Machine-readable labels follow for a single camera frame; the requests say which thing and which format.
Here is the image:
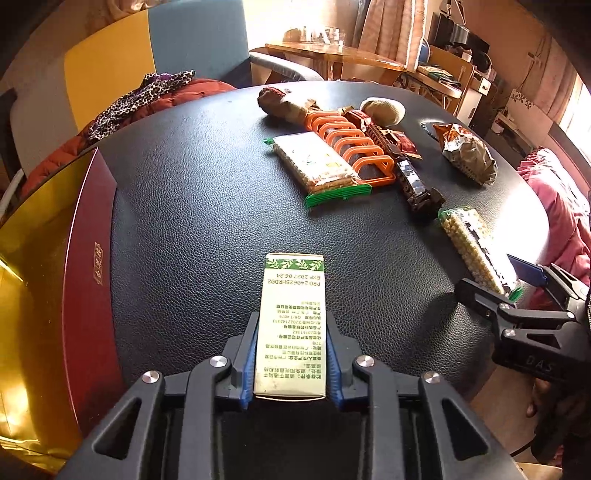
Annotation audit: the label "white green text box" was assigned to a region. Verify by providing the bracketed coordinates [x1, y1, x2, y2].
[253, 253, 327, 401]

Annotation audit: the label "orange white chip bag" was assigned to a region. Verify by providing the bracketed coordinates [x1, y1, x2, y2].
[434, 123, 498, 186]

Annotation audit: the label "red snack packet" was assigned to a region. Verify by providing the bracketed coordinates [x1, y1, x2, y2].
[381, 129, 423, 161]
[342, 108, 373, 132]

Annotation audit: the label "orange plastic rack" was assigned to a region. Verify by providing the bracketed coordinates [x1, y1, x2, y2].
[304, 110, 396, 188]

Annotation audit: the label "cracker pack green ends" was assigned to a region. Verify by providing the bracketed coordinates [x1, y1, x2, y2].
[264, 132, 372, 209]

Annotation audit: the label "beige red sock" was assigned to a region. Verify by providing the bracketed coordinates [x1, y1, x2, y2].
[257, 86, 321, 125]

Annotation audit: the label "person right hand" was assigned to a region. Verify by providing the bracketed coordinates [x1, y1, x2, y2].
[526, 379, 570, 463]

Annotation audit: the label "pink blanket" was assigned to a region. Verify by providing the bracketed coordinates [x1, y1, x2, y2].
[518, 148, 590, 285]

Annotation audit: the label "red gold gift box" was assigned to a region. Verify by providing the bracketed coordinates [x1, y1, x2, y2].
[1, 150, 123, 474]

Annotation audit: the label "wooden chair with cloth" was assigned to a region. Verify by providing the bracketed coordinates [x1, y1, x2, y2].
[404, 46, 475, 115]

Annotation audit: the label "red quilted jacket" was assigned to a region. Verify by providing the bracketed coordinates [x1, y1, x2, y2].
[20, 70, 235, 199]

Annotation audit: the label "wooden side table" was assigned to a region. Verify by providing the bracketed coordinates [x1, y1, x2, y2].
[264, 42, 407, 85]

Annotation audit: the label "leopard print cloth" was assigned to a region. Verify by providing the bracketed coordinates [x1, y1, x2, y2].
[88, 70, 194, 142]

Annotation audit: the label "blue yellow grey armchair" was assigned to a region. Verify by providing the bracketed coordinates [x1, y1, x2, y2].
[8, 1, 322, 175]

